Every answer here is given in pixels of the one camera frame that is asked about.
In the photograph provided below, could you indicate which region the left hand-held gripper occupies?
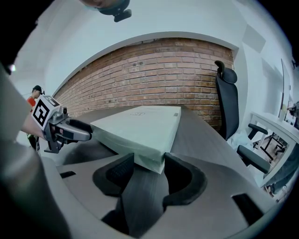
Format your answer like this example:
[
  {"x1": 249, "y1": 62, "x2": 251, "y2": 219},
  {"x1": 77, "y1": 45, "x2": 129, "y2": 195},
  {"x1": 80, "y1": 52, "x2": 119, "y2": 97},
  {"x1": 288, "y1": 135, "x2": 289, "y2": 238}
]
[{"x1": 31, "y1": 94, "x2": 93, "y2": 154}]

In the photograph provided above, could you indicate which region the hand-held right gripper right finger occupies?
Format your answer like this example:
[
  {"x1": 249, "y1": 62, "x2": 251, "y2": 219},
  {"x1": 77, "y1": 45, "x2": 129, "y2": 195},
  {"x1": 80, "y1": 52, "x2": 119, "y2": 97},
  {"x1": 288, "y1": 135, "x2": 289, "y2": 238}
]
[{"x1": 162, "y1": 151, "x2": 279, "y2": 227}]

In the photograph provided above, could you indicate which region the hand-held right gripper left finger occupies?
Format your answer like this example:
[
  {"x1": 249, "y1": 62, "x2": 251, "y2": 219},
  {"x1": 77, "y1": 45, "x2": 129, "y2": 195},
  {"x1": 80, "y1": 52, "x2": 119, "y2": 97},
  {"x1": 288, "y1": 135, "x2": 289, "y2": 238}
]
[{"x1": 57, "y1": 153, "x2": 135, "y2": 220}]

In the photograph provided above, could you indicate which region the pale green box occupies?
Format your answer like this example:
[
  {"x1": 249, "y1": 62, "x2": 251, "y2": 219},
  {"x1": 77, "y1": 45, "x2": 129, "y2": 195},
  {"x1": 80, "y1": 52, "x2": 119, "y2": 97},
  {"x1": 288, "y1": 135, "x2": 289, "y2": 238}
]
[{"x1": 90, "y1": 105, "x2": 182, "y2": 175}]

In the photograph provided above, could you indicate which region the person's left forearm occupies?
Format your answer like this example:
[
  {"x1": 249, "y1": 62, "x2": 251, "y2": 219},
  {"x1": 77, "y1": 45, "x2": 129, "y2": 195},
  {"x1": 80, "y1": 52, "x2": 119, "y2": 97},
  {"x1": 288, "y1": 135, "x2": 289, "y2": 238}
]
[{"x1": 22, "y1": 112, "x2": 45, "y2": 139}]

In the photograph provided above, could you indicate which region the white side desk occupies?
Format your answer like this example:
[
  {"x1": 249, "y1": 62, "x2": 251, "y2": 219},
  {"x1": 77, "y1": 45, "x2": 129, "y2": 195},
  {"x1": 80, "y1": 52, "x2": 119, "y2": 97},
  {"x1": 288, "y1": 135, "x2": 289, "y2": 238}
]
[{"x1": 249, "y1": 111, "x2": 299, "y2": 187}]

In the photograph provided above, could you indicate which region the black high-back office chair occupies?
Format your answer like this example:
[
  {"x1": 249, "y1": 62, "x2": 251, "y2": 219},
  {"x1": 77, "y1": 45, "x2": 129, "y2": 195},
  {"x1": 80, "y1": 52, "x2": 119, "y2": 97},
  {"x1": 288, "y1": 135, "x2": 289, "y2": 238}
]
[{"x1": 214, "y1": 60, "x2": 271, "y2": 175}]

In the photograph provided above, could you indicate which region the black framed board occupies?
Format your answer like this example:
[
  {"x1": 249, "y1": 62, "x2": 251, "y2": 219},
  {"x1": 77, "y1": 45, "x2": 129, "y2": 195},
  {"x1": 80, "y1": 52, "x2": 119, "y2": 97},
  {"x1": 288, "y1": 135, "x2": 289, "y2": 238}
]
[{"x1": 279, "y1": 58, "x2": 292, "y2": 122}]

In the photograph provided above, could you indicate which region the black head-mounted camera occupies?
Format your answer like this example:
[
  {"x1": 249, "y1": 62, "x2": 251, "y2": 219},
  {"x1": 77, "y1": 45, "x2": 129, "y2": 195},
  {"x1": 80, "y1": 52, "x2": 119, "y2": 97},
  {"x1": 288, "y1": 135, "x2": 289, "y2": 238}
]
[{"x1": 98, "y1": 0, "x2": 133, "y2": 23}]

